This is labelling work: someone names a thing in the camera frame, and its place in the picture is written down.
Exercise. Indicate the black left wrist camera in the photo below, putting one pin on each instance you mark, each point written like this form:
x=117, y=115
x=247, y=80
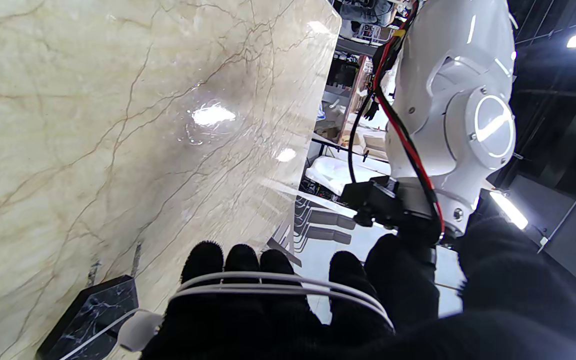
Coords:
x=378, y=200

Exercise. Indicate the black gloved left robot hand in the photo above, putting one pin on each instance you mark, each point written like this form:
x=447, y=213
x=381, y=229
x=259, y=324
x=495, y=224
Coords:
x=408, y=275

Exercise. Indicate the black T-bar rack marble base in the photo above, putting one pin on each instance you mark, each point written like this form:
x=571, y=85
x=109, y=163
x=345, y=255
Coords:
x=93, y=310

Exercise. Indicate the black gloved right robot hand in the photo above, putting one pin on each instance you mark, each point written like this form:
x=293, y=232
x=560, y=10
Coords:
x=508, y=300

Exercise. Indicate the black metal frame rail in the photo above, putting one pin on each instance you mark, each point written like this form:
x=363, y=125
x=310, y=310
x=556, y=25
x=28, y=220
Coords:
x=365, y=155

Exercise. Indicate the printed conference room backdrop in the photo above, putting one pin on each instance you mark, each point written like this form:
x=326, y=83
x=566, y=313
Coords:
x=313, y=255

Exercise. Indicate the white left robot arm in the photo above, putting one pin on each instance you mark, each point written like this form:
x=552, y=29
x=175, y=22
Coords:
x=448, y=75

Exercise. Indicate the cluttered wooden storage shelf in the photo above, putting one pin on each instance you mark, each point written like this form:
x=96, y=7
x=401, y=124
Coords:
x=348, y=75

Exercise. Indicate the white padded sheet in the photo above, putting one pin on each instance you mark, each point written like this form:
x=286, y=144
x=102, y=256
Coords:
x=338, y=172

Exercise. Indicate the black spare glove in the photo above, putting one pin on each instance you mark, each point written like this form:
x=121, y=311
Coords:
x=370, y=110

